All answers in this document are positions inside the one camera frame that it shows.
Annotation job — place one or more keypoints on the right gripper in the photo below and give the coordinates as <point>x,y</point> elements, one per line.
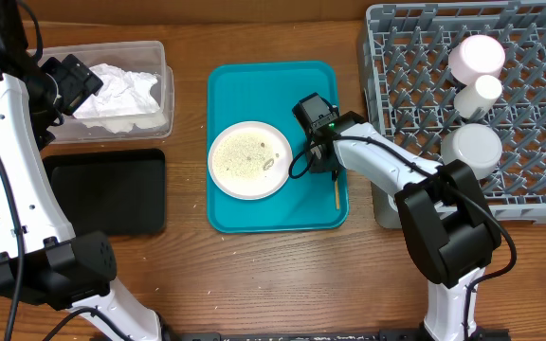
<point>315,167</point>

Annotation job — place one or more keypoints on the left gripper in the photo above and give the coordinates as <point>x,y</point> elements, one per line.
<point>80,84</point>

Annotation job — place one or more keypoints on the white napkin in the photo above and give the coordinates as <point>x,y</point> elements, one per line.
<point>123,103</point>

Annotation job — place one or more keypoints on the large white plate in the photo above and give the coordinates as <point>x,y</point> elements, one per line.
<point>249,160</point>

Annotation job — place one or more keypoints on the wooden chopstick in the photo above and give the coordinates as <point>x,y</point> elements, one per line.
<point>337,196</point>

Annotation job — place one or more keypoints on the grey-blue bowl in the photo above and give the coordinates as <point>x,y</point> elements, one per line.
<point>476,145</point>

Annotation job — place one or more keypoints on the white cup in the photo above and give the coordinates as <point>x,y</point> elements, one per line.
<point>477,98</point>

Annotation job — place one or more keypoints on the pink bowl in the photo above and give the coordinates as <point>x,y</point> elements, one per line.
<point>476,56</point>

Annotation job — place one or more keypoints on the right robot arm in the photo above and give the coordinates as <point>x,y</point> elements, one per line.
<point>447,226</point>

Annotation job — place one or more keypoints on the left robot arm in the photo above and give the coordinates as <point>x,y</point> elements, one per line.
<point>42,260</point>

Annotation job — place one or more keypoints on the grey dishwasher rack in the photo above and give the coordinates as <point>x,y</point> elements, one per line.
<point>403,51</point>

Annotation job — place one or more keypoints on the teal serving tray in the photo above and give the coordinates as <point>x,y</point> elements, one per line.
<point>267,92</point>

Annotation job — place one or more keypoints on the clear plastic bin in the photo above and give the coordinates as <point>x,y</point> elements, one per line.
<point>137,56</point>

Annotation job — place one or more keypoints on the black plastic tray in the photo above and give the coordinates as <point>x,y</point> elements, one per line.
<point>119,193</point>

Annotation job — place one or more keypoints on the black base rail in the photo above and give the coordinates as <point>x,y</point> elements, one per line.
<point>383,335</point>

